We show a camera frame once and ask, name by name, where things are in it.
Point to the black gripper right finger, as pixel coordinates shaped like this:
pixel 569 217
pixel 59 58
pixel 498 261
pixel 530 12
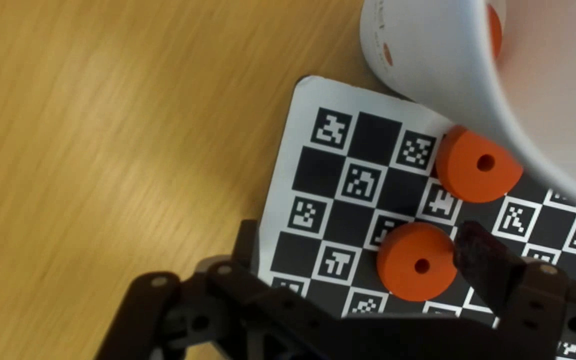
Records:
pixel 535 305

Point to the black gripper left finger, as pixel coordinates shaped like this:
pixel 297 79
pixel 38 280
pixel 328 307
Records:
pixel 223 303

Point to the black white checkerboard plate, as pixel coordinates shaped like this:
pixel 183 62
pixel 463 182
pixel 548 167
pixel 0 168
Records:
pixel 369 194

